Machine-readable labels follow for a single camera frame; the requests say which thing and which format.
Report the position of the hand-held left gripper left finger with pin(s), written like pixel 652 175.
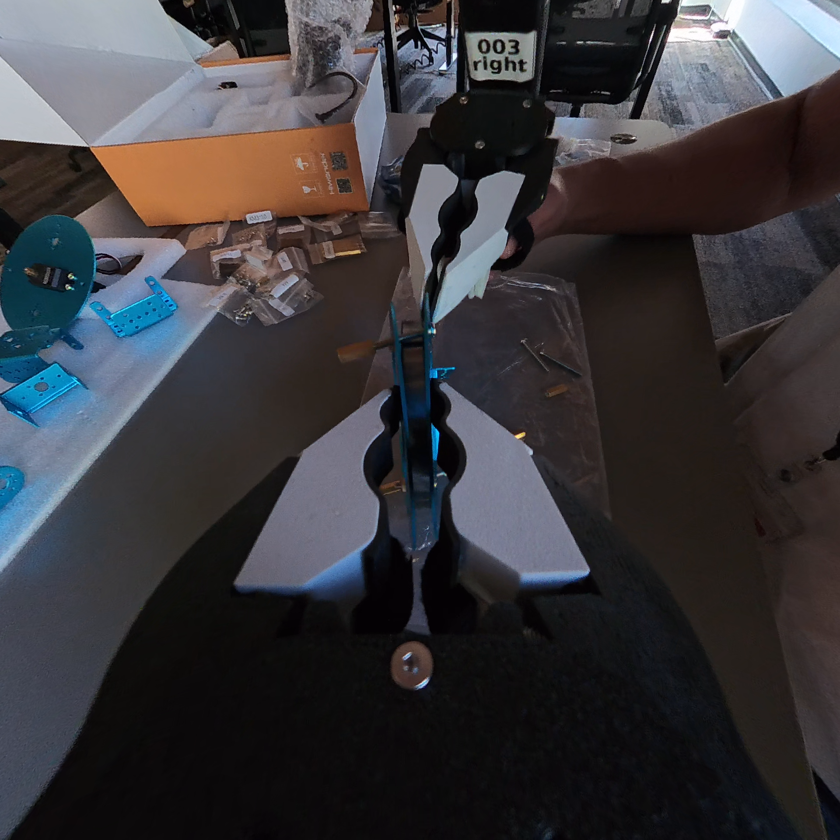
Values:
pixel 315 525

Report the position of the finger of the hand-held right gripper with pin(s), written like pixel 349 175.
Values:
pixel 485 236
pixel 426 210

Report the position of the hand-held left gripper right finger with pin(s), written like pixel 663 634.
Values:
pixel 518 518

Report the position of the blue round rotating base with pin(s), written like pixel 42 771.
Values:
pixel 412 394

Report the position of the person's right forearm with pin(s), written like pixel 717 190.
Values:
pixel 689 190

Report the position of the grey desk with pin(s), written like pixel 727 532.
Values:
pixel 229 426

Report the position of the round desk grommet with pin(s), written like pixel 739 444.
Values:
pixel 623 138

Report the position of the person's right hand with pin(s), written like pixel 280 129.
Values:
pixel 551 213

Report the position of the dark bag of parts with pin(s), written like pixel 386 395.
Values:
pixel 392 174

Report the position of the clear plastic bag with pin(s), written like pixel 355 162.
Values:
pixel 558 446

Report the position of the small clear hardware bag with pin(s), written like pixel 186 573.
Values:
pixel 584 152

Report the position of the pile of small hardware bags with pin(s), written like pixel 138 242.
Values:
pixel 262 269

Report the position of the bubble wrap bundle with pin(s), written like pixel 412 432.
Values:
pixel 321 39

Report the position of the orange cardboard box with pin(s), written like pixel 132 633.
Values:
pixel 197 184

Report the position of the white foam sheet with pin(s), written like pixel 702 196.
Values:
pixel 98 407

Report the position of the white foam block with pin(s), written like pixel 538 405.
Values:
pixel 164 253

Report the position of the teal round plate with servo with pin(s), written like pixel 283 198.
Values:
pixel 59 243

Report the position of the blue perforated U bracket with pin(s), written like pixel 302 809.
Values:
pixel 131 318

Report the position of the small blue bracket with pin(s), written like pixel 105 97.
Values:
pixel 39 394

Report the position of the large blue U bracket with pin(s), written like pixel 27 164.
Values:
pixel 8 485

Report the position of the dark teal bracket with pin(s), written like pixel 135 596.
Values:
pixel 26 341

